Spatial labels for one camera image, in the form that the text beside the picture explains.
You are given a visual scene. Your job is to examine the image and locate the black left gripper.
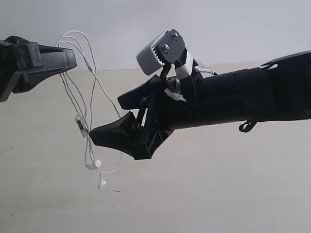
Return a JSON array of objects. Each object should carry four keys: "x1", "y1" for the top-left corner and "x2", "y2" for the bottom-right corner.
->
[{"x1": 0, "y1": 36, "x2": 77, "y2": 102}]

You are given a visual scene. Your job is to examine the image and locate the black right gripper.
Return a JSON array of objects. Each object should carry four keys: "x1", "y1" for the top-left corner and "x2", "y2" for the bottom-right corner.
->
[{"x1": 89, "y1": 72, "x2": 203, "y2": 160}]

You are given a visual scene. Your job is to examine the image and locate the white wired earphones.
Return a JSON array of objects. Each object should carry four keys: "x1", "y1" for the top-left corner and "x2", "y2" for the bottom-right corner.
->
[{"x1": 53, "y1": 30, "x2": 124, "y2": 189}]

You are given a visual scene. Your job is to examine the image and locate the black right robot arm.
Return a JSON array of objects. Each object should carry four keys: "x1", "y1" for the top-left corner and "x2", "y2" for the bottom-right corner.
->
[{"x1": 89, "y1": 51, "x2": 311, "y2": 160}]

